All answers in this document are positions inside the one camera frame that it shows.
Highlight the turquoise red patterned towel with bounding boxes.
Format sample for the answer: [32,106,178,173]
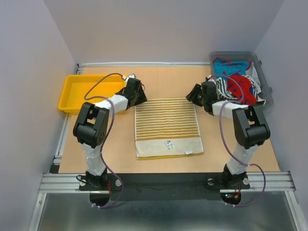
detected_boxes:
[212,58,251,76]

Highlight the yellow striped towel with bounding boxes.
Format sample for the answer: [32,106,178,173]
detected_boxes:
[135,97,204,160]

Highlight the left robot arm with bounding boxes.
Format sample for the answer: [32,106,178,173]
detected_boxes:
[73,74,147,190]

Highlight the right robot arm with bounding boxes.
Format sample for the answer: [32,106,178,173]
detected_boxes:
[186,81,270,189]

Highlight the black white striped towel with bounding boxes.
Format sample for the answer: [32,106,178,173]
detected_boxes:
[216,74,266,105]

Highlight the red blue patterned towel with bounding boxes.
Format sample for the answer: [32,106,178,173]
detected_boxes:
[227,74,257,105]

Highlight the yellow plastic tray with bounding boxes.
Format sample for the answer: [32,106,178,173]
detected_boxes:
[58,75,126,115]

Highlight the grey plastic bin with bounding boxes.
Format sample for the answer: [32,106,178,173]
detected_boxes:
[209,51,273,108]

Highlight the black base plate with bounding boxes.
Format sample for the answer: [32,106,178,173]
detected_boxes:
[77,173,250,201]

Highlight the aluminium frame rail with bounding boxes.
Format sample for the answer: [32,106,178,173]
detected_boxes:
[38,172,296,193]

